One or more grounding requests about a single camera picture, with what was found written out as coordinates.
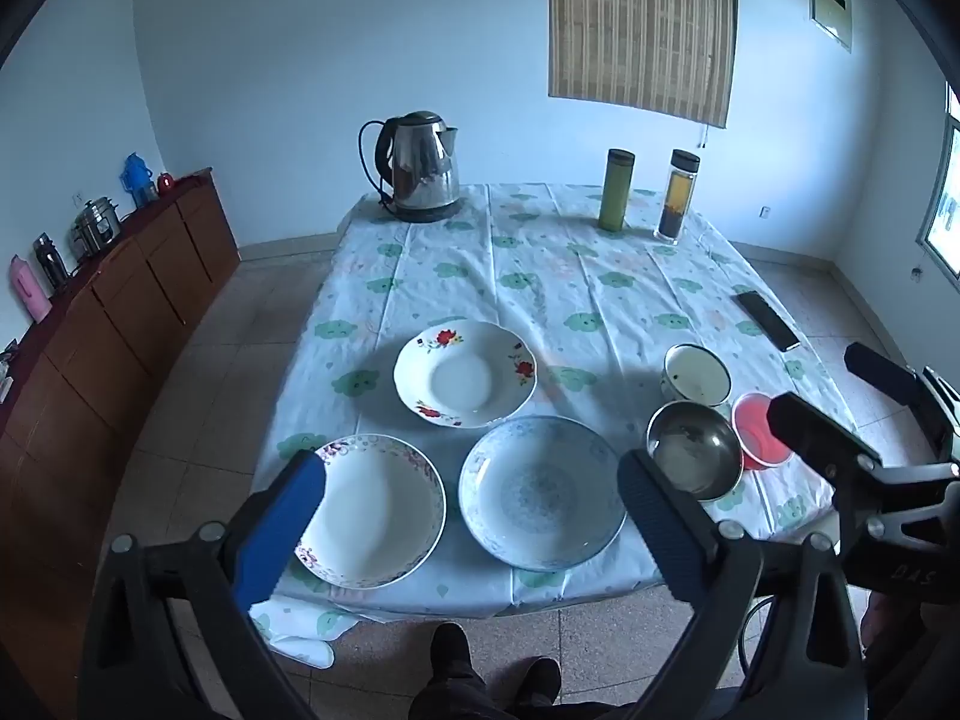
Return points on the stainless steel electric kettle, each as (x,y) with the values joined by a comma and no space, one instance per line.
(420,161)

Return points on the white plate with purple dots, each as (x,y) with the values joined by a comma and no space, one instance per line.
(375,510)

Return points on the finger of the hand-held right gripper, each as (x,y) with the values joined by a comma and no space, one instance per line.
(810,424)
(877,371)

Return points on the red cup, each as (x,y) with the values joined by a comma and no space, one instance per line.
(165,181)

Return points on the brown wooden sideboard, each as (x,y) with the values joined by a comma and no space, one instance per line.
(112,330)

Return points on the red plastic bowl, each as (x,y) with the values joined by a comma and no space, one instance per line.
(757,435)

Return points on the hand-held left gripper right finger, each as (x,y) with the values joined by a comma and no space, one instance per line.
(660,525)

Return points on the person's black shoe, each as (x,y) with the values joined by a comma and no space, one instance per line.
(452,656)
(534,682)

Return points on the window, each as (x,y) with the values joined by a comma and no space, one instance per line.
(943,195)

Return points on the black thermos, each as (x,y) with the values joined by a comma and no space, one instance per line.
(51,262)

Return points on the stainless steel bowl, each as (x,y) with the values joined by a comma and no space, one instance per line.
(694,450)

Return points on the striped window blind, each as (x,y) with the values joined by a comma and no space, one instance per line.
(641,22)

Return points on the white wall panel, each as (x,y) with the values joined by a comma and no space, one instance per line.
(831,4)

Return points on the person's right black shoe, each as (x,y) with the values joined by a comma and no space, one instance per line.
(534,682)

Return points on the person's left black shoe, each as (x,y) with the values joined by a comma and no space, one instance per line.
(452,656)

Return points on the steel cooking pot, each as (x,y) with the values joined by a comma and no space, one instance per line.
(96,229)

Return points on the pink thermos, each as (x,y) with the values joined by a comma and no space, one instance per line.
(28,292)

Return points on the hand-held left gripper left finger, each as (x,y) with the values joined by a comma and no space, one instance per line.
(277,532)

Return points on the cloud print tablecloth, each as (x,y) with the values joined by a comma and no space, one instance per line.
(525,277)

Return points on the green bottle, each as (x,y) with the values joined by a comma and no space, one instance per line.
(616,191)

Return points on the blue jug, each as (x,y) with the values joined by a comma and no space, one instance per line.
(137,178)

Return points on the black smartphone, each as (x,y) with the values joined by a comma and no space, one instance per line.
(766,319)

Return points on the white enamel bowl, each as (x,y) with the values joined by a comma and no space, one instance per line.
(694,379)

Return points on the blue patterned plate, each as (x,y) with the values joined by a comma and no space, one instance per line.
(540,495)

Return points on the clear tea bottle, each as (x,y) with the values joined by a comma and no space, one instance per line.
(675,199)

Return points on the white plate with red flowers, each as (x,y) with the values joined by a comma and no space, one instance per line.
(461,379)

